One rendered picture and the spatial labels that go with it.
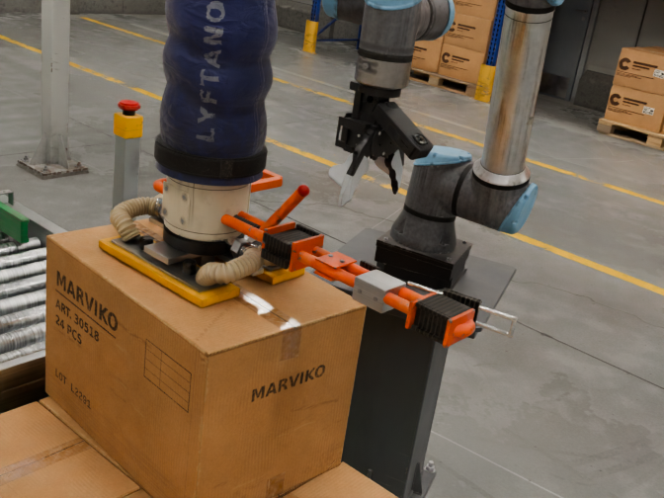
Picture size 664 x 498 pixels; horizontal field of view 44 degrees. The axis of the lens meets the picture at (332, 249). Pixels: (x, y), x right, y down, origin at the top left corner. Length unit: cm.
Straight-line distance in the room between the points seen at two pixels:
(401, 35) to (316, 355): 66
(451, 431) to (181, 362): 174
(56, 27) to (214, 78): 367
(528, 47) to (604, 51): 839
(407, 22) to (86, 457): 111
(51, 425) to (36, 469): 16
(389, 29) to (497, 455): 200
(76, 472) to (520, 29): 137
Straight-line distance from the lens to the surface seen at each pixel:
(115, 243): 181
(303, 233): 161
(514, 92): 207
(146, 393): 167
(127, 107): 272
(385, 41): 136
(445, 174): 226
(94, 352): 182
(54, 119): 532
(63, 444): 192
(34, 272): 273
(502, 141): 213
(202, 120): 160
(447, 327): 135
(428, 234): 229
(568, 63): 1053
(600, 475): 314
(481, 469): 297
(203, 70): 158
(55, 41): 522
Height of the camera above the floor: 166
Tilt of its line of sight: 22 degrees down
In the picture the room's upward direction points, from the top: 8 degrees clockwise
